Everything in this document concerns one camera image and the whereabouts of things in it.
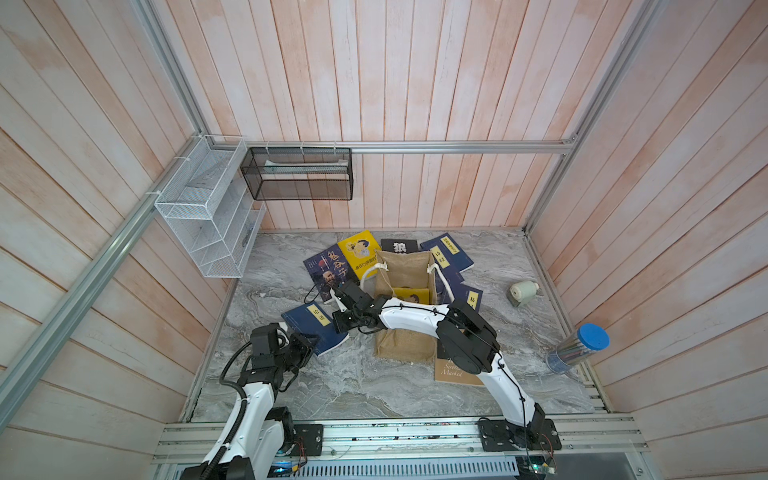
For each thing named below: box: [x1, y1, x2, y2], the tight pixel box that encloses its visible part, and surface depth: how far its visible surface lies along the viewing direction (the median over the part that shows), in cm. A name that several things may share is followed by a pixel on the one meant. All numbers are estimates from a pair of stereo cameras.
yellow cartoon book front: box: [393, 286, 430, 305], surface depth 97 cm
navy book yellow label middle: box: [433, 252, 473, 306], surface depth 109 cm
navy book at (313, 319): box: [282, 302, 350, 357], surface depth 92 cm
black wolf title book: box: [381, 238, 419, 254], surface depth 117 cm
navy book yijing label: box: [456, 283, 483, 313], surface depth 102 cm
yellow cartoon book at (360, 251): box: [337, 230, 382, 280], surface depth 116 cm
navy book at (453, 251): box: [419, 232, 475, 273], surface depth 114 cm
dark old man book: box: [303, 244, 358, 303], surface depth 109 cm
